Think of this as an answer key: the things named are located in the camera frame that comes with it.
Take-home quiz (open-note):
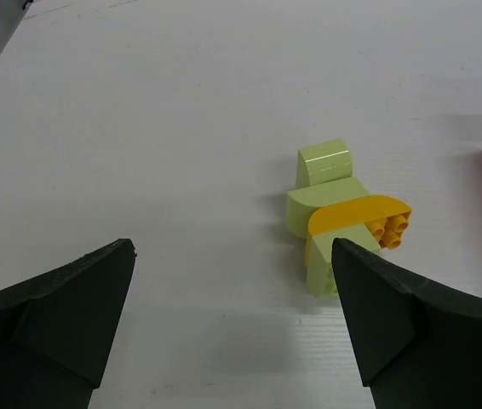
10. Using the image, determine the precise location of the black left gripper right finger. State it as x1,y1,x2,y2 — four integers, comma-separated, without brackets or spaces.
331,239,482,408

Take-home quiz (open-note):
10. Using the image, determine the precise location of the light green curved lego top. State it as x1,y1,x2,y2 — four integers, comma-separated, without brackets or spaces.
296,139,353,188

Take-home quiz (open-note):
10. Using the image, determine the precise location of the light green curved lego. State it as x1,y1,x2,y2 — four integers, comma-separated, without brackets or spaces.
286,176,370,239
296,139,353,188

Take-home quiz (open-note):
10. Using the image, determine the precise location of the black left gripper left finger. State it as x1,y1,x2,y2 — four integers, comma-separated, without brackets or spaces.
0,239,135,408

